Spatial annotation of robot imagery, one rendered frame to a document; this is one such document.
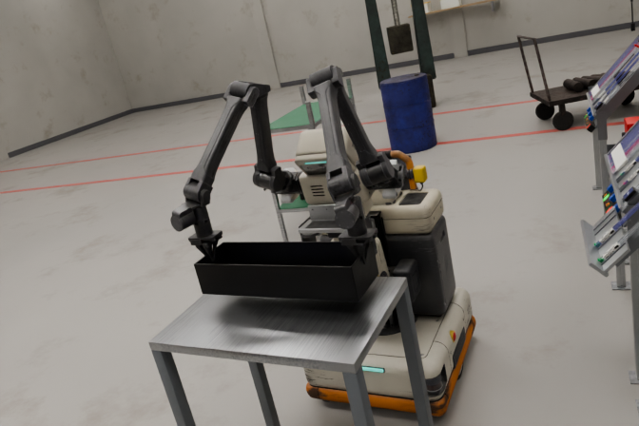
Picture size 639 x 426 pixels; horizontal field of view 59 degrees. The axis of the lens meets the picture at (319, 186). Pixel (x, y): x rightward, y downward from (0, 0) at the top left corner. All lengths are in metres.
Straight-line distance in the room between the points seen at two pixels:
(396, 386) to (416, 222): 0.66
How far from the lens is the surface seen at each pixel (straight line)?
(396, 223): 2.39
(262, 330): 1.72
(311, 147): 2.06
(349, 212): 1.52
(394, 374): 2.37
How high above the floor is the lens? 1.64
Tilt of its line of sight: 17 degrees down
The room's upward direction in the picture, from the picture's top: 13 degrees counter-clockwise
